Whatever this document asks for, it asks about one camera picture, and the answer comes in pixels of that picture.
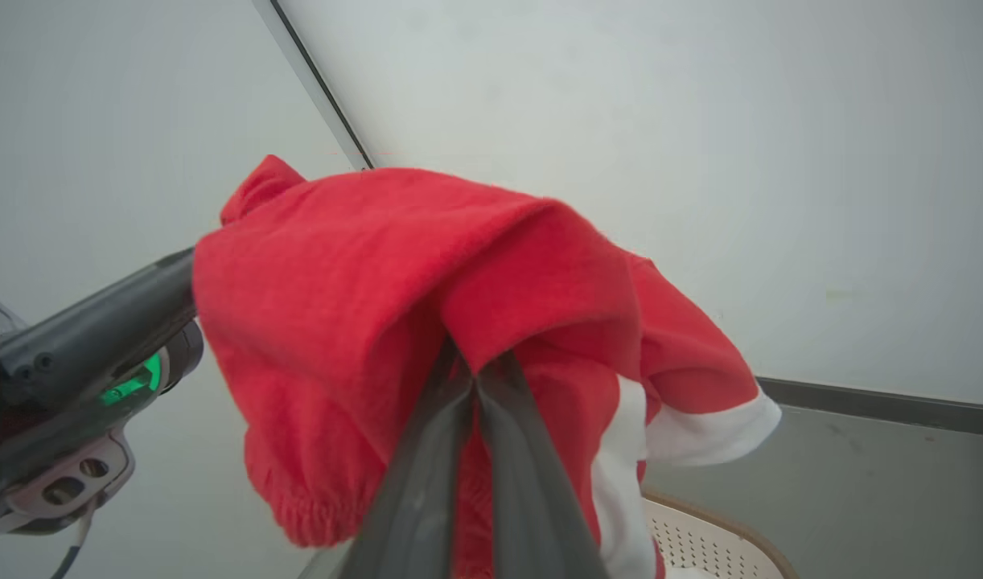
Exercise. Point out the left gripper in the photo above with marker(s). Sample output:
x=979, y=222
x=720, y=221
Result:
x=49, y=450

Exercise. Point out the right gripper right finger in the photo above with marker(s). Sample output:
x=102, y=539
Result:
x=524, y=498

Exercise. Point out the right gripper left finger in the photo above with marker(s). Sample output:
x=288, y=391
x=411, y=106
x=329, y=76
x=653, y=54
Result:
x=419, y=498

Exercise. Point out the red and white garment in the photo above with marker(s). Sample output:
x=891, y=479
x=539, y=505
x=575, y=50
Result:
x=339, y=281

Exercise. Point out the cream perforated laundry basket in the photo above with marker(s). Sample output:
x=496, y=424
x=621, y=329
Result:
x=701, y=547

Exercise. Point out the dark baseboard strip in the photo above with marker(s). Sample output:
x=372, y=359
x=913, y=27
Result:
x=886, y=404

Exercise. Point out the grey wall corner trim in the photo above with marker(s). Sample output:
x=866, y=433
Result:
x=314, y=80

